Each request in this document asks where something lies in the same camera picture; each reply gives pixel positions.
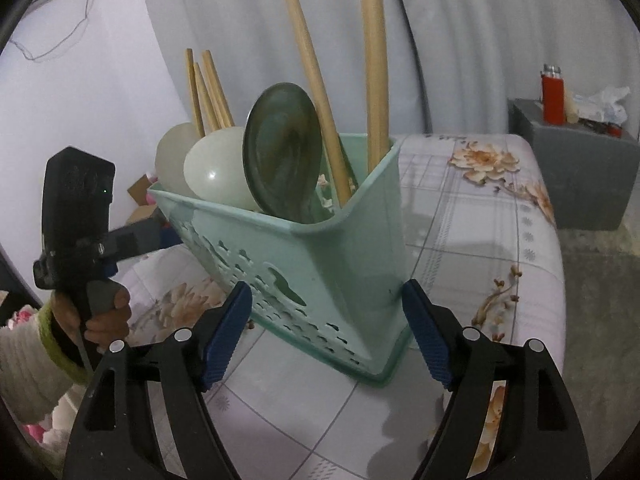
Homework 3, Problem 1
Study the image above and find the white curtain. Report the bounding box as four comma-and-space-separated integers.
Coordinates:
135, 0, 431, 171
385, 0, 640, 141

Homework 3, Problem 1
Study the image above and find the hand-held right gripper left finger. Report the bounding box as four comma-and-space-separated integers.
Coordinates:
60, 281, 253, 480

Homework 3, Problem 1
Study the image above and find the thin grey cable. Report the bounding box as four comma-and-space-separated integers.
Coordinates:
10, 0, 94, 62

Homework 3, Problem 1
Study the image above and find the floral checked tablecloth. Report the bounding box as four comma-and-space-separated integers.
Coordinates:
115, 132, 566, 480

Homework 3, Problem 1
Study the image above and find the mint green plastic utensil basket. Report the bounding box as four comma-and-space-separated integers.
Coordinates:
147, 132, 426, 387

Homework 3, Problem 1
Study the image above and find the pile of wooden chopsticks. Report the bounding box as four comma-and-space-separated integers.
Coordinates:
184, 0, 391, 208

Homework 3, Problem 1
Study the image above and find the pink floral cloth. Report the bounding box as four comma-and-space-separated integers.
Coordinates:
0, 290, 51, 333

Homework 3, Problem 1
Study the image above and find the brown cardboard box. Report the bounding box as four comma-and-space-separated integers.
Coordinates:
127, 174, 162, 223

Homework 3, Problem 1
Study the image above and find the person's left forearm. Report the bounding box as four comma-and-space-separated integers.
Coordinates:
0, 300, 91, 423

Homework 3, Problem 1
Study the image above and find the person's left hand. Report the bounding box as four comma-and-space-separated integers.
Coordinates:
52, 292, 132, 361

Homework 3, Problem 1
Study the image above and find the red thermos bottle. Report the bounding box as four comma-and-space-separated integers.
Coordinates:
540, 63, 566, 125

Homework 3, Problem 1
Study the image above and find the grey metal spoon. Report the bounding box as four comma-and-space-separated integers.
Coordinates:
243, 82, 323, 225

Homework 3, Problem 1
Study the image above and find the white plastic rice spoon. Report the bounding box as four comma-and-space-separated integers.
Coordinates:
155, 122, 206, 198
183, 126, 261, 211

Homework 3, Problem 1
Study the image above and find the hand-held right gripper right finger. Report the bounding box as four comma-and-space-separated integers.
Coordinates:
401, 279, 593, 480

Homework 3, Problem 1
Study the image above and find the crumpled white plastic bag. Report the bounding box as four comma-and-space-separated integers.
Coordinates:
570, 85, 631, 123

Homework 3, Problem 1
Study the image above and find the grey side cabinet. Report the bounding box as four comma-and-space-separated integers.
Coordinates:
507, 97, 640, 232

